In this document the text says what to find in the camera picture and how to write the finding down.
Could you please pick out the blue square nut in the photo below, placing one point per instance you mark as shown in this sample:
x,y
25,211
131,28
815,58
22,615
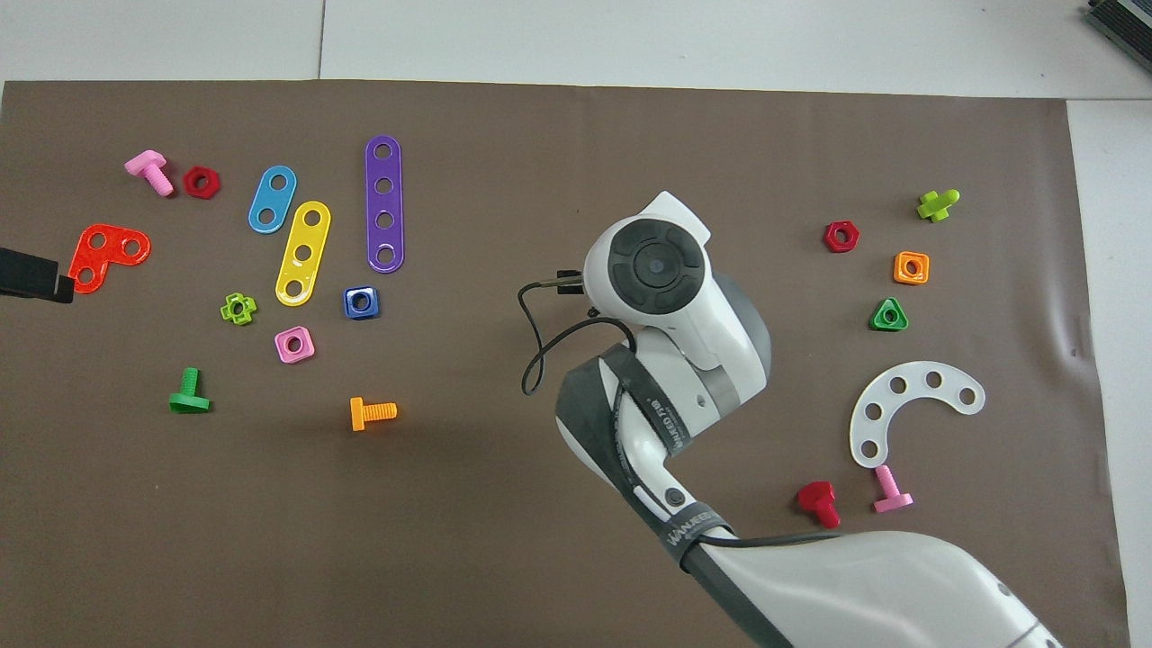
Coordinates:
x,y
349,312

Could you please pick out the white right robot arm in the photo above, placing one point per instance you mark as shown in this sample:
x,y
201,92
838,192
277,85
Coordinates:
x,y
684,297

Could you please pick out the orange heart-shaped plate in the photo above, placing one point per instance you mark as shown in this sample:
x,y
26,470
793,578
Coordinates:
x,y
110,256

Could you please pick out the pink toy bolt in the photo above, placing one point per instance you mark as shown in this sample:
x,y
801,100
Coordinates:
x,y
886,481
148,169

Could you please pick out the red hex nut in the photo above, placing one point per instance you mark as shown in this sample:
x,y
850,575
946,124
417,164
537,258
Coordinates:
x,y
829,237
189,182

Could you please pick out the lime flower nut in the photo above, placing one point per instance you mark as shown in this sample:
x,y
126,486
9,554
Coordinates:
x,y
227,309

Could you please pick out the blue two-hole plate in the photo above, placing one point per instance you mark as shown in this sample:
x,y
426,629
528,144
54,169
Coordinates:
x,y
272,200

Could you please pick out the pink square nut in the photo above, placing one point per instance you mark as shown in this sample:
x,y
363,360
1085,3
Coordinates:
x,y
282,353

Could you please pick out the yellow three-hole plate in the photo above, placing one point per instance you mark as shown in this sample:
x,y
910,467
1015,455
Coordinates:
x,y
309,236

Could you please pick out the purple four-hole plate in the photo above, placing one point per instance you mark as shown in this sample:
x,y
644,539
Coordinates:
x,y
384,203

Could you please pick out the orange toy bolt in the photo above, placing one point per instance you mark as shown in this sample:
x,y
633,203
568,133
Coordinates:
x,y
373,412

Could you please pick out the brown table mat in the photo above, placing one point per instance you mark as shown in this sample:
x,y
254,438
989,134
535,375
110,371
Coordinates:
x,y
504,540

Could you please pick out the red toy bolt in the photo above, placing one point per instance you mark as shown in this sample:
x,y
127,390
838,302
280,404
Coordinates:
x,y
817,497

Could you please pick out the green triangle nut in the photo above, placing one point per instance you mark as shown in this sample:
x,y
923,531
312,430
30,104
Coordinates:
x,y
877,324

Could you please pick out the orange square nut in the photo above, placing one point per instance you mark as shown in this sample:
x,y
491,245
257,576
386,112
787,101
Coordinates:
x,y
898,276

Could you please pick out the white curved hole plate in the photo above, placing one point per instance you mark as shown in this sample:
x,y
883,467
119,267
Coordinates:
x,y
915,380

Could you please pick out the lime green toy bolt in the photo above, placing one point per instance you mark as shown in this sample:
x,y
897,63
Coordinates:
x,y
936,207

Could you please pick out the dark ribbed device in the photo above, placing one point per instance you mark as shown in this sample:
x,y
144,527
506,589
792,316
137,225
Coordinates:
x,y
1125,22

